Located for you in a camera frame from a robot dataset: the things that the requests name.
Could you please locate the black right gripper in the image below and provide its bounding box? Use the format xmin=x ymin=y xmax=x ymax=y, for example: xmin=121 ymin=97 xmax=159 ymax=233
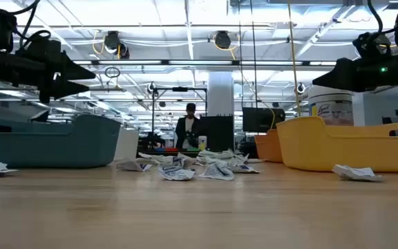
xmin=312 ymin=51 xmax=398 ymax=93

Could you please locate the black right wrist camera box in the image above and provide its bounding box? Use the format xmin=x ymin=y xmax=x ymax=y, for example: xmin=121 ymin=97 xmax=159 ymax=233
xmin=352 ymin=31 xmax=392 ymax=58

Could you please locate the person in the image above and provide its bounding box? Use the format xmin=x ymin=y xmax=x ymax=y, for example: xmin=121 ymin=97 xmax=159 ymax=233
xmin=174 ymin=102 xmax=202 ymax=150

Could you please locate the white building column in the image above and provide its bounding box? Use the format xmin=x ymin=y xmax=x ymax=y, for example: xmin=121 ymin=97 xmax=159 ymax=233
xmin=207 ymin=71 xmax=234 ymax=117

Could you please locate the yellow hanging cable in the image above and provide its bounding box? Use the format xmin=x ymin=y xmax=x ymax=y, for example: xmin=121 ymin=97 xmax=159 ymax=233
xmin=287 ymin=0 xmax=303 ymax=118

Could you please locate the teal plastic bin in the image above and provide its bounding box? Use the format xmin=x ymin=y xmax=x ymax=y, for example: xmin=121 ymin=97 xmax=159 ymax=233
xmin=0 ymin=113 xmax=122 ymax=169

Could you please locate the yellow plastic bin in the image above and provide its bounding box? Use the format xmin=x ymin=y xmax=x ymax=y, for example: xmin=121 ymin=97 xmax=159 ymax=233
xmin=276 ymin=116 xmax=398 ymax=173

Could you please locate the white plastic bin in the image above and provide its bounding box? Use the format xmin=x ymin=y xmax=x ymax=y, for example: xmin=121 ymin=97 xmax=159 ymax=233
xmin=114 ymin=128 xmax=140 ymax=162

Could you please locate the orange plastic bin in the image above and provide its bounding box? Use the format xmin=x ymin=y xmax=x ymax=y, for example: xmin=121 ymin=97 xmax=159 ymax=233
xmin=254 ymin=129 xmax=285 ymax=163

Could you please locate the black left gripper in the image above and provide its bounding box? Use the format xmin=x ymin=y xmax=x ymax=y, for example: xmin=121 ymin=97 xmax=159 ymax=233
xmin=0 ymin=51 xmax=96 ymax=104

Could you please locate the black background frame rig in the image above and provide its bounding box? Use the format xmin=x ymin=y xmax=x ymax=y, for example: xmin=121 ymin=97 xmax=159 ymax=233
xmin=151 ymin=86 xmax=209 ymax=153

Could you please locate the white disinfectant wipes canister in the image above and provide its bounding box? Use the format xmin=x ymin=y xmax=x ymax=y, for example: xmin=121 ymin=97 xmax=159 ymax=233
xmin=307 ymin=85 xmax=354 ymax=127

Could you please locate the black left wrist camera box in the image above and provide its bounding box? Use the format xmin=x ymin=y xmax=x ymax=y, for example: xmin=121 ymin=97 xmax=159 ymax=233
xmin=15 ymin=30 xmax=61 ymax=58

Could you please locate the plain white long packet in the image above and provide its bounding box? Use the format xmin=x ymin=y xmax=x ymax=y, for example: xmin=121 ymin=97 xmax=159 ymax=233
xmin=138 ymin=151 xmax=174 ymax=165

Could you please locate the ceiling light strip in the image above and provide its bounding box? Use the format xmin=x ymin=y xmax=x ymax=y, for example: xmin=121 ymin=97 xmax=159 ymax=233
xmin=73 ymin=59 xmax=338 ymax=67

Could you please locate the black angled monitor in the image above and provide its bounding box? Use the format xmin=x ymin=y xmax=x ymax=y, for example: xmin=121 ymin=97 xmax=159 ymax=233
xmin=29 ymin=109 xmax=50 ymax=123

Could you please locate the black hanging cable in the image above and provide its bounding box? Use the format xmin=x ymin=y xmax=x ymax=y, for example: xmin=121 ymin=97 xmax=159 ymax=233
xmin=249 ymin=0 xmax=258 ymax=109

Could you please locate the black cabinet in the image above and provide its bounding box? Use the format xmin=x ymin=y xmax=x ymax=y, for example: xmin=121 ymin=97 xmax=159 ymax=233
xmin=198 ymin=116 xmax=235 ymax=153

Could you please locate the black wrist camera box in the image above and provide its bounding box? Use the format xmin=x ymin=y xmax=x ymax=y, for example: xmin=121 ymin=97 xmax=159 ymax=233
xmin=15 ymin=30 xmax=61 ymax=58
xmin=352 ymin=31 xmax=392 ymax=58

